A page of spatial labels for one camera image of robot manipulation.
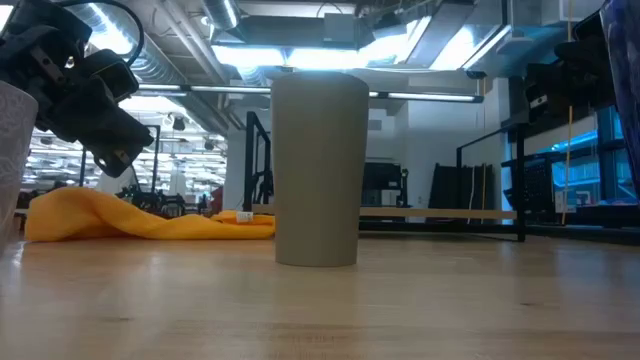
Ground white embossed cup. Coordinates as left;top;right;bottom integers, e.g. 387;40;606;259
0;79;40;254

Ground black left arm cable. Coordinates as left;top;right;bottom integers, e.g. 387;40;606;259
54;0;147;67

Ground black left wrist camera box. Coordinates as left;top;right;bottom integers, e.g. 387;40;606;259
82;48;141;104

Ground yellow microfibre cloth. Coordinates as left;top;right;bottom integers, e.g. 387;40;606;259
24;186;277;244

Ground long rig light bar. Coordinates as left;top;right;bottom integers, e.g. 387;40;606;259
135;83;485;105

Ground background robot rig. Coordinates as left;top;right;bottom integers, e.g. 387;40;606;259
77;124;187;219

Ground silver ceiling ventilation duct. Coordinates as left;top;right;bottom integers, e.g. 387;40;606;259
201;0;242;32

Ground light wooden shelf board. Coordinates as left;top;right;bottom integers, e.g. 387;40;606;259
251;203;518;222

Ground tall purple faceted plastic cup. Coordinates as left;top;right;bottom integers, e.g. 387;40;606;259
598;0;640;202

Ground tall beige tumbler cup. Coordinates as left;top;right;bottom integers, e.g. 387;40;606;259
270;70;371;268

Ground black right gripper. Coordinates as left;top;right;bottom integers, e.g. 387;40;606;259
523;12;617;125

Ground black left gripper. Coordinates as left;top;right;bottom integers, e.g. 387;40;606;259
0;0;155;179

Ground black metal shelf frame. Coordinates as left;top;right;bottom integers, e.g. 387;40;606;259
242;110;528;243

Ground black leaning panels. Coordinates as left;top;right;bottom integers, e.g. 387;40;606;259
428;162;495;211

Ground black perforated metal rack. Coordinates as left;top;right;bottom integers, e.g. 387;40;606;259
501;153;557;225

